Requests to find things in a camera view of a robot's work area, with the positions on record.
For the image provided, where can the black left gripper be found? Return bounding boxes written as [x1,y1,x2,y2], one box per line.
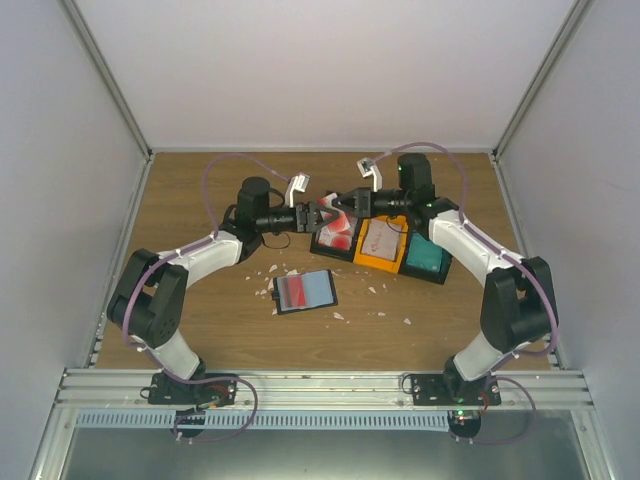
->
[258,202,339,234]

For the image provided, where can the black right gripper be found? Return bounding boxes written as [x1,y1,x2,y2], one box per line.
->
[332,187,411,220]

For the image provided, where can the black leather card holder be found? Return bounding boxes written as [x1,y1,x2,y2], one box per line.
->
[271,269,338,315]

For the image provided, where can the red white credit card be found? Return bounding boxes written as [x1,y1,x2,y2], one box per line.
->
[281,276,307,309]

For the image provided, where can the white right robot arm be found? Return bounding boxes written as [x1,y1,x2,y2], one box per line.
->
[331,153,558,405]

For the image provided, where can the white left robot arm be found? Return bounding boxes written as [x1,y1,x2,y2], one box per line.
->
[106,174,340,404]

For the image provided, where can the red white card stack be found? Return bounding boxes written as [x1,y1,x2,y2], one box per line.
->
[316,215,357,251]

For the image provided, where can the teal card stack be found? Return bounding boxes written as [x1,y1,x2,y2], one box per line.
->
[405,233,444,273]

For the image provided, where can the black left storage bin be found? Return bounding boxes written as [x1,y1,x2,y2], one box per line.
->
[310,211,361,262]

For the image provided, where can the black storage bin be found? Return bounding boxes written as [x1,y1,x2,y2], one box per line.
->
[310,211,361,262]
[399,232,452,285]

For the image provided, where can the yellow middle storage bin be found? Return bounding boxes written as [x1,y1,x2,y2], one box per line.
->
[353,215,408,274]

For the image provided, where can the black right storage bin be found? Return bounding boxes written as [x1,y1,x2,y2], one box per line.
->
[399,232,452,285]

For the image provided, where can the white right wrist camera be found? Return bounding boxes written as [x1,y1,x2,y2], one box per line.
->
[356,157,383,192]

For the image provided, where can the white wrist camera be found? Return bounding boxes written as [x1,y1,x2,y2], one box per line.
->
[356,157,383,192]
[284,173,310,208]

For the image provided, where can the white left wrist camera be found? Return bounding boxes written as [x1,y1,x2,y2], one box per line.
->
[284,173,310,208]

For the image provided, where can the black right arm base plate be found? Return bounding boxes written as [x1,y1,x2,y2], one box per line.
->
[403,373,502,407]

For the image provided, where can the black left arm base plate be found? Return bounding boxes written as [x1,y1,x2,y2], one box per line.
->
[140,373,238,407]

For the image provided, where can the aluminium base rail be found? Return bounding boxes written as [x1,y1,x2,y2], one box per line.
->
[54,369,594,411]

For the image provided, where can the aluminium corner post right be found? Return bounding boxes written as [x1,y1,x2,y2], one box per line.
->
[491,0,594,162]

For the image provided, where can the aluminium corner post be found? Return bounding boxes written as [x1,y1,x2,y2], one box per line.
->
[58,0,153,163]
[491,0,594,162]

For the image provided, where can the grey slotted cable duct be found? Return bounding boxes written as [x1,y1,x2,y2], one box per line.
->
[76,409,449,432]

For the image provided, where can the aluminium corner post left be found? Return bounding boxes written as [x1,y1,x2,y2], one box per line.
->
[58,0,153,163]

